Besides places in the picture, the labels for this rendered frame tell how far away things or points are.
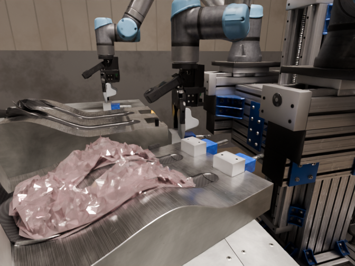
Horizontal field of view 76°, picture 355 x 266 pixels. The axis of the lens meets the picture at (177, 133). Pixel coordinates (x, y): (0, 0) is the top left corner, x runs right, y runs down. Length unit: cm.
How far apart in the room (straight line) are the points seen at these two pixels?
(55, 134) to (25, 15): 190
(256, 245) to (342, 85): 41
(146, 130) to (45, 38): 188
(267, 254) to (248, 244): 3
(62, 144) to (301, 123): 55
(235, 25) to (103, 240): 50
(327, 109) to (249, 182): 29
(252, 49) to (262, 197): 75
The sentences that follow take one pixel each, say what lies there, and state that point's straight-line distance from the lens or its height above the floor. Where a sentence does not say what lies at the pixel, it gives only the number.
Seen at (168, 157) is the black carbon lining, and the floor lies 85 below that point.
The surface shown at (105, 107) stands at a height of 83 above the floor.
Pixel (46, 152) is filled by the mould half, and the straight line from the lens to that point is 61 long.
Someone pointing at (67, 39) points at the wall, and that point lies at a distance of 235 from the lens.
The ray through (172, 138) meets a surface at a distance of 66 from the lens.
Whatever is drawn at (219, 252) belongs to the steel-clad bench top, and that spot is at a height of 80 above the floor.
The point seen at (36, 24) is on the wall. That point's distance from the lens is 240.
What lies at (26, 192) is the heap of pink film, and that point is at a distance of 38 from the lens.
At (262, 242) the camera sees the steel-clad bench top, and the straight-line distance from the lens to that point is 41.
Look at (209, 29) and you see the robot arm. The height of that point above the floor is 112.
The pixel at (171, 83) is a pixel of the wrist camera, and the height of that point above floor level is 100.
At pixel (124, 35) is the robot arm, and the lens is 96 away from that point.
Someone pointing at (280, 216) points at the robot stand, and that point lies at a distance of 112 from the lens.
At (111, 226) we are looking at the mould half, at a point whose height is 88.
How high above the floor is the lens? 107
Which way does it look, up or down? 19 degrees down
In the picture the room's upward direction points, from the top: straight up
